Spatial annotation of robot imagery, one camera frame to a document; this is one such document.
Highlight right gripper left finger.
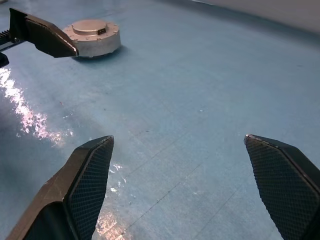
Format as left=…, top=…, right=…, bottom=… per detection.
left=6, top=135, right=115, bottom=240

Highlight round silver motor cover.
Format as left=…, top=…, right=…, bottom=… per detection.
left=62, top=19, right=121, bottom=45

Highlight blue plastic table cover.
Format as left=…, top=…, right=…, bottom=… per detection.
left=0, top=0, right=320, bottom=240

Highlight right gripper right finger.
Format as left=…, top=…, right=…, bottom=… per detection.
left=243, top=134, right=320, bottom=240

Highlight motor stator housing copper coils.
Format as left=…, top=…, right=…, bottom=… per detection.
left=71, top=32, right=122, bottom=60

